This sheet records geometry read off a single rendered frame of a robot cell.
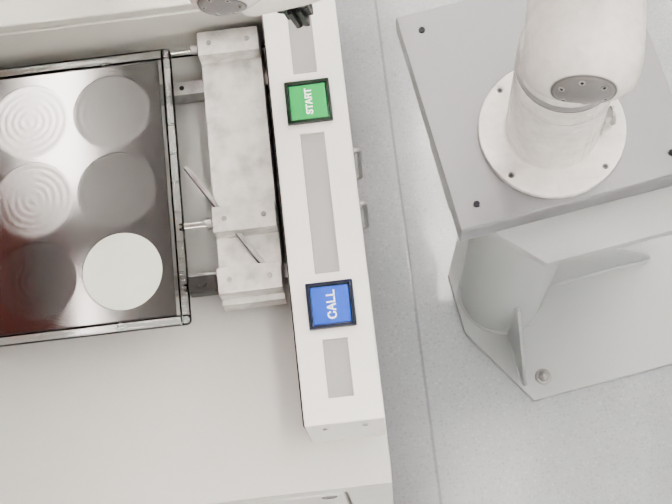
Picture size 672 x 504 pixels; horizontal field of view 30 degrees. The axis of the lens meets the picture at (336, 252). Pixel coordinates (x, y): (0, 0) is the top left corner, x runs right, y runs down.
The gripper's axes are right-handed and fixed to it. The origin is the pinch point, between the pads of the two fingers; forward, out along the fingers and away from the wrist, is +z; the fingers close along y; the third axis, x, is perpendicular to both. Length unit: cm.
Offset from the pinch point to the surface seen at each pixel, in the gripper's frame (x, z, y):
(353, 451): -47, 29, -6
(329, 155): -12.2, 15.5, -1.8
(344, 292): -29.7, 15.1, -1.8
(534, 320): -15, 115, 12
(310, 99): -4.8, 14.7, -3.2
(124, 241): -18.2, 15.7, -29.4
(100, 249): -18.8, 15.1, -32.4
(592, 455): -42, 118, 19
